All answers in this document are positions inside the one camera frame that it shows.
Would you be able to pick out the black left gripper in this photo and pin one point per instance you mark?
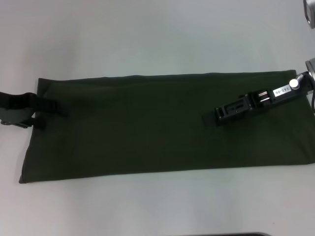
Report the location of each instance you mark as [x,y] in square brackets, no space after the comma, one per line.
[14,108]

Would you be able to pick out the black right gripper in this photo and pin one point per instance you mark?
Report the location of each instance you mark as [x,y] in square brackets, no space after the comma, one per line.
[278,94]

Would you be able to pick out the dark green printed t-shirt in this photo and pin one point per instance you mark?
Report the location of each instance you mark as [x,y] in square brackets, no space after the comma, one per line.
[147,127]

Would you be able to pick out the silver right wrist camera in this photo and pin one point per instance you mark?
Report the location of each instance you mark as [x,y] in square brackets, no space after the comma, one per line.
[310,12]

